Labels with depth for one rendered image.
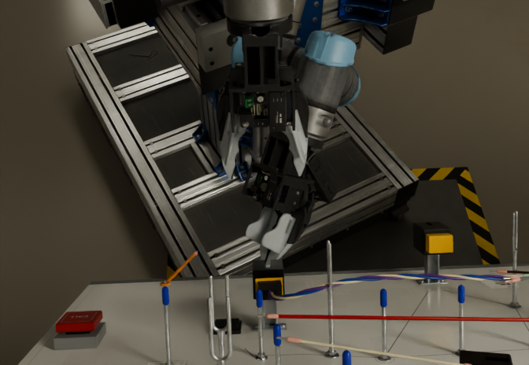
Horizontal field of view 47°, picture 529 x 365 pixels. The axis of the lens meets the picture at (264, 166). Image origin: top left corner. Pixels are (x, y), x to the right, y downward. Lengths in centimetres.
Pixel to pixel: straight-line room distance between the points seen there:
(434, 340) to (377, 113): 188
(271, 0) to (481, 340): 50
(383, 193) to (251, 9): 150
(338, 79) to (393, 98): 182
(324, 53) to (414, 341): 41
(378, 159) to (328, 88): 130
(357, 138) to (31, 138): 133
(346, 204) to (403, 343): 123
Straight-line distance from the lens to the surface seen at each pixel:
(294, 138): 71
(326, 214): 199
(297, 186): 89
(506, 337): 87
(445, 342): 84
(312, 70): 89
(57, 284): 222
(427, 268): 107
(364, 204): 203
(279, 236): 92
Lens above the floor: 185
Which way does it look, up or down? 51 degrees down
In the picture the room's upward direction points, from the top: straight up
